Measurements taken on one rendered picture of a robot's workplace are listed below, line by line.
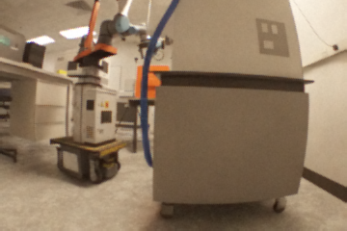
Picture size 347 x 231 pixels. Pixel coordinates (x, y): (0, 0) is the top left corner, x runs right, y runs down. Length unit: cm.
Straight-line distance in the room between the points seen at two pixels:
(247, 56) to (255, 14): 25
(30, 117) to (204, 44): 169
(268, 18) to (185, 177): 90
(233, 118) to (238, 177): 28
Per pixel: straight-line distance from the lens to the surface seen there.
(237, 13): 93
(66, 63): 297
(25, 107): 197
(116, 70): 580
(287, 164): 93
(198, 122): 73
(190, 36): 82
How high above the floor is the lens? 58
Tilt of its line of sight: 3 degrees up
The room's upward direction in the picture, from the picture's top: 2 degrees clockwise
